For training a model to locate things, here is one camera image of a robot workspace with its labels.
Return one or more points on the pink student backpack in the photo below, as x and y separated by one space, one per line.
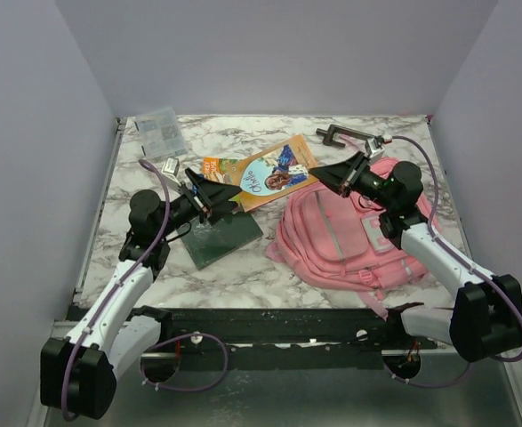
336 243

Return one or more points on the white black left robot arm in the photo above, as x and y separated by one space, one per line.
143 255

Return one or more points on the orange green picture book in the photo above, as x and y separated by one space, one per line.
224 170

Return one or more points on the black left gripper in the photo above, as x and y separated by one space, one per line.
205 200

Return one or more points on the black metal clamp tool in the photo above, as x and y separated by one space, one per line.
329 135

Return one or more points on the orange children's book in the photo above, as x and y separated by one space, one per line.
273 173

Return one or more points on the clear plastic organizer box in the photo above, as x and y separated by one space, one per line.
161 134

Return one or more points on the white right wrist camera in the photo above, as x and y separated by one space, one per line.
375 147

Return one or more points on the dark green notebook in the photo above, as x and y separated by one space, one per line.
208 243

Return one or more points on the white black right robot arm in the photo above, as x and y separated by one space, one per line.
486 319

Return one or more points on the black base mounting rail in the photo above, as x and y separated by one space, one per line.
277 339

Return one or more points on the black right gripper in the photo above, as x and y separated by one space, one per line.
343 177

